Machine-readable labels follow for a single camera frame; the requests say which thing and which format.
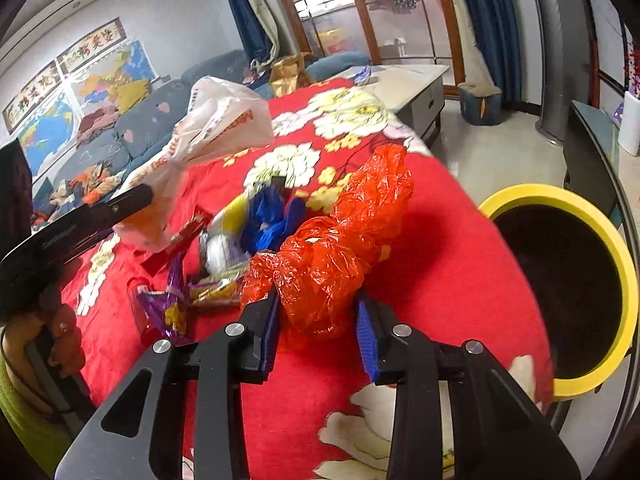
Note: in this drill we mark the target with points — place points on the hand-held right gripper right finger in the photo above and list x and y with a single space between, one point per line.
365 340

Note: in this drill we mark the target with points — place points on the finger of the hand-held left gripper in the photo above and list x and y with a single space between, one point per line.
122 202

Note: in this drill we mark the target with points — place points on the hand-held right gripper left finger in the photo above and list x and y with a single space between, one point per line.
272 330

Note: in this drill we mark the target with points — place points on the red plastic bag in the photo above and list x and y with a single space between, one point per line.
325 260

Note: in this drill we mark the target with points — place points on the white yellow snack packet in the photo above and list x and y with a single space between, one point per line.
220 250

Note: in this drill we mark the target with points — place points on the purple foil wrapper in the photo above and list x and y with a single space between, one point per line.
167 305

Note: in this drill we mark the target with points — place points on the white plastic bag orange print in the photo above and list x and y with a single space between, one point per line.
220 120

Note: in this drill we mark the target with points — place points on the yellow rimmed black bin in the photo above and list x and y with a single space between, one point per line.
575 285

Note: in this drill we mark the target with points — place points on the person's left forearm green sleeve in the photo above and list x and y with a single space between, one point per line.
20 440

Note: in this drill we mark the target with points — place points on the person's left hand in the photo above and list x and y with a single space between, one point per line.
62 330

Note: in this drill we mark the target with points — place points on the pile of colourful clothes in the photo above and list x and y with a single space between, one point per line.
85 185

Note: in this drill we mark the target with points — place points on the yellow purple snack wrapper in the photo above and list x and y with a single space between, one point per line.
217 290

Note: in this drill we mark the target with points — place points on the dark red candy bar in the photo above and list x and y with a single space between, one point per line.
185 237

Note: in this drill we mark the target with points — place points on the blue fabric sofa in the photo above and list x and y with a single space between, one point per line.
150 125

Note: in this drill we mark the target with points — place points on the dark red cloth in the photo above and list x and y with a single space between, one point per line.
97 122

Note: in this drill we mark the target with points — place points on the world map poster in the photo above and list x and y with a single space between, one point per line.
47 135

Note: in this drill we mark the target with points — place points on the small red plastic bottle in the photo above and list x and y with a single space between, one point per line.
137 305

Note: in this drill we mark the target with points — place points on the blue plastic bag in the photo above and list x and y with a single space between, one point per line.
270 225

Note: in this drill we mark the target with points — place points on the yellow cushion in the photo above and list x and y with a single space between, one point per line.
130 94

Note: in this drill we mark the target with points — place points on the red floral blanket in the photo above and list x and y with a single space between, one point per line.
450 270

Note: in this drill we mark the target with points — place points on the country map poster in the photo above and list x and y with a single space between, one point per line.
110 67

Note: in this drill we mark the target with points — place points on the framed calligraphy picture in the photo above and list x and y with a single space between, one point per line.
30 97
92 42

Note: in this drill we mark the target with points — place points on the brown paper bag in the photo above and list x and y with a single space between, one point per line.
290 75

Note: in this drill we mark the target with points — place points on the blue curtain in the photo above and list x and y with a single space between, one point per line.
245 15
492 25

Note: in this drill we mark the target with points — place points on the grey coffee table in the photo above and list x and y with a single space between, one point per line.
415 90

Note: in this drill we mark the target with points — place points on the blue round stool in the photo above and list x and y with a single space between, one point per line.
477 105

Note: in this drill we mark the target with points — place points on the yellow cardboard box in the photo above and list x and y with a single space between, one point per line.
332 44

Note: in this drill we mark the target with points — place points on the small blue wrapper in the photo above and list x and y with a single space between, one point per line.
362 75

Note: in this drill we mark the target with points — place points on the dark glass cabinet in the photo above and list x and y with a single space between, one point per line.
590 160

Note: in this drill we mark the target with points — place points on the wooden framed glass door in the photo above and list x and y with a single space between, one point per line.
400 25

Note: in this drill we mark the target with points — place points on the white box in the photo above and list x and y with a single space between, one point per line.
630 125

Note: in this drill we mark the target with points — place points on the grey tower air conditioner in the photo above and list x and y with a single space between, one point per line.
552 50

